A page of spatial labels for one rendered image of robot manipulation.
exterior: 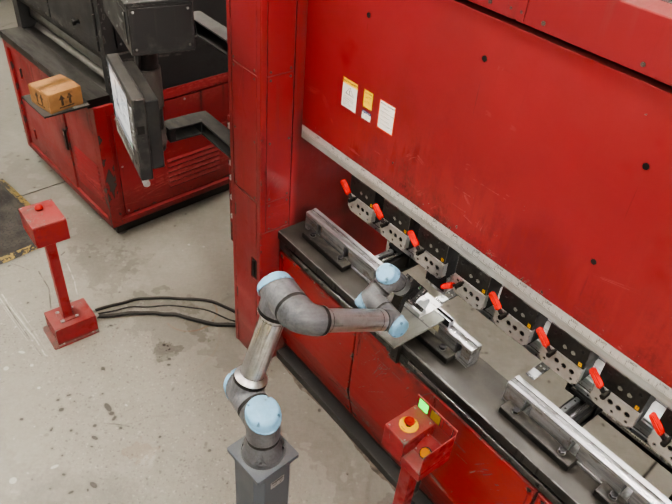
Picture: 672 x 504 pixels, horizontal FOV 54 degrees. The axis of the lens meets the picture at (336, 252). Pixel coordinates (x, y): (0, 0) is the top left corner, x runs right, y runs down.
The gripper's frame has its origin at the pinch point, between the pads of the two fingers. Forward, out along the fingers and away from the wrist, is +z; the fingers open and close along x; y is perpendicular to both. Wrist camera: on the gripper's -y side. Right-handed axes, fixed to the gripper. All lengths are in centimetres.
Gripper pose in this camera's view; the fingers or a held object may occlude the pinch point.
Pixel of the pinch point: (417, 307)
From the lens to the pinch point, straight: 259.8
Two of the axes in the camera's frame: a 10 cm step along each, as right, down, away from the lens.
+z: 4.6, 3.7, 8.1
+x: -6.1, -5.3, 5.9
